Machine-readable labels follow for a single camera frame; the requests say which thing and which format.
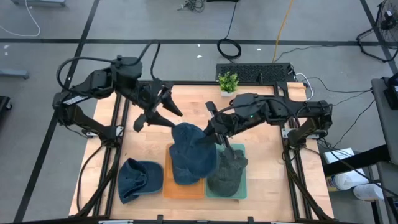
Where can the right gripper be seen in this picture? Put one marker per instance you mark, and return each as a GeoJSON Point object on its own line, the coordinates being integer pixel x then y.
{"type": "Point", "coordinates": [227, 124]}

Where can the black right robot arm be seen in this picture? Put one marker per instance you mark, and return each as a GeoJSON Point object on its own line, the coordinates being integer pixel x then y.
{"type": "Point", "coordinates": [295, 109]}

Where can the grey side table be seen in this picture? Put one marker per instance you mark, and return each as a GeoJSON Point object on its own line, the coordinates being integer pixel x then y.
{"type": "Point", "coordinates": [385, 118]}

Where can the white box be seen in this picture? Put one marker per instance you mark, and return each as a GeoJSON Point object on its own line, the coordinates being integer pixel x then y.
{"type": "Point", "coordinates": [339, 154]}

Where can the black chair base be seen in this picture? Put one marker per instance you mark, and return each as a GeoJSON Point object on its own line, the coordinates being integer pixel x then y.
{"type": "Point", "coordinates": [3, 104]}

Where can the teal translucent plastic bin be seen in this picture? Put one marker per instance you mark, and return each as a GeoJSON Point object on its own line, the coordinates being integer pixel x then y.
{"type": "Point", "coordinates": [244, 186]}

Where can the white paper roll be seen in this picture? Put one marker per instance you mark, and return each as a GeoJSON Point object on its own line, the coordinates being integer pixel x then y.
{"type": "Point", "coordinates": [349, 180]}
{"type": "Point", "coordinates": [368, 192]}

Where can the orange translucent plastic bin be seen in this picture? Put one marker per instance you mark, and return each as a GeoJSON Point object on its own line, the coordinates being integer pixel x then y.
{"type": "Point", "coordinates": [183, 191]}

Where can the black device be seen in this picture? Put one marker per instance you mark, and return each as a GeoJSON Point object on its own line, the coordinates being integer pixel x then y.
{"type": "Point", "coordinates": [392, 93]}

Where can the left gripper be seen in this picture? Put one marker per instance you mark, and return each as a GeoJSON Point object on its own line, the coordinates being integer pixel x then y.
{"type": "Point", "coordinates": [152, 95]}

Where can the black floor fan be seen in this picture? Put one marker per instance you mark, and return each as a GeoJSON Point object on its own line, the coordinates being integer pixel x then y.
{"type": "Point", "coordinates": [387, 21]}

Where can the black beam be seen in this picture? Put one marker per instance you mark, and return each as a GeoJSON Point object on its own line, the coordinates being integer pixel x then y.
{"type": "Point", "coordinates": [357, 160]}

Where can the grey floor bar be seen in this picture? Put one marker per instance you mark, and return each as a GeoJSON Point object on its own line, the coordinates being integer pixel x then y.
{"type": "Point", "coordinates": [14, 73]}

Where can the black aluminium table frame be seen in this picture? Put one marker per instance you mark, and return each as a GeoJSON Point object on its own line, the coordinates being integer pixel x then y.
{"type": "Point", "coordinates": [202, 82]}

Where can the dark green cap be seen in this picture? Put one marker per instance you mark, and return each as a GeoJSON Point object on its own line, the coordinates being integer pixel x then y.
{"type": "Point", "coordinates": [227, 180]}

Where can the small green potted plant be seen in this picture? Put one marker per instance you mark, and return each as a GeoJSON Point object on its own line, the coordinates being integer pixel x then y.
{"type": "Point", "coordinates": [228, 82]}

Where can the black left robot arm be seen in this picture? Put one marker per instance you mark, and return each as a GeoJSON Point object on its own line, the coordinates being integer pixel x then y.
{"type": "Point", "coordinates": [93, 84]}

